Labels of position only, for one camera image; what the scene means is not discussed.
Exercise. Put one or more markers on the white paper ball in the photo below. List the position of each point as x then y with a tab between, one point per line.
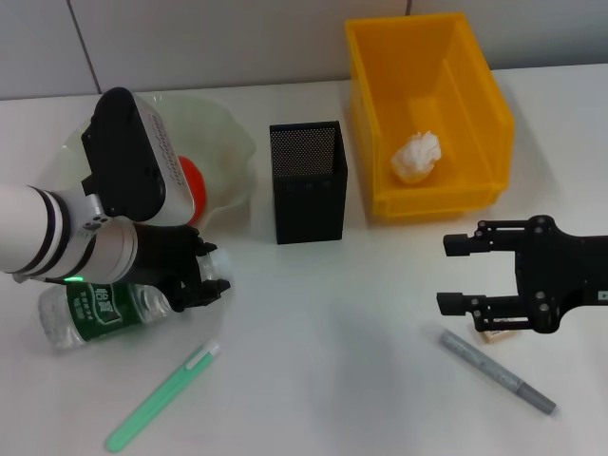
418	159

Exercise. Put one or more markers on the green glass fruit plate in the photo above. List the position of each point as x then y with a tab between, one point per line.
214	133

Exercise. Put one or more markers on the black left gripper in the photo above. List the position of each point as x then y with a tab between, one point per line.
166	256

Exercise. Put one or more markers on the yellow plastic bin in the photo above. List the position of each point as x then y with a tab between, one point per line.
404	95

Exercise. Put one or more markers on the grey marker pen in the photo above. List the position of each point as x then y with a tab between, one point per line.
489	370

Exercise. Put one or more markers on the orange toy fruit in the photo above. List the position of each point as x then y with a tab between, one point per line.
197	190

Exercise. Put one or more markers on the green pen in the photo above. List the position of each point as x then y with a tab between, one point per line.
157	404

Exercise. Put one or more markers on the beige eraser with barcode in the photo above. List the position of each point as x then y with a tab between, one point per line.
496	337

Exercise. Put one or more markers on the black mesh pen holder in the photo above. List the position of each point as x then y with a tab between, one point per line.
309	199

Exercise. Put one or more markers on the clear bottle with green label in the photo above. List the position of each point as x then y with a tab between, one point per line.
95	313

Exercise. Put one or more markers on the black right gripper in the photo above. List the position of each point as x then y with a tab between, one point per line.
560	271

